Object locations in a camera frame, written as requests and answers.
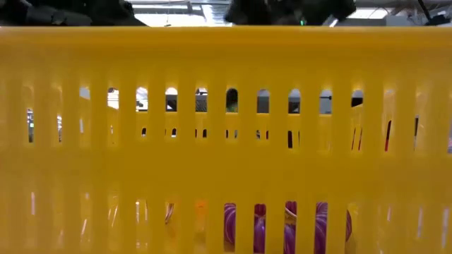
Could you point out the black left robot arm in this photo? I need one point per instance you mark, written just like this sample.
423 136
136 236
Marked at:
70 12

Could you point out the purple striped snack bag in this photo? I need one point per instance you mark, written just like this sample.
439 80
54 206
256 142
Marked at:
259 236

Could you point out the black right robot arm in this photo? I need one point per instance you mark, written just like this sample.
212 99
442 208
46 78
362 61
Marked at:
268 12

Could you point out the yellow plastic basket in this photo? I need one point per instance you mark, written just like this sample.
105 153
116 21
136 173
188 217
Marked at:
226 169

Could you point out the red plastic basket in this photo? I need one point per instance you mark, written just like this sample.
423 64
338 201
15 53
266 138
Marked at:
387 137

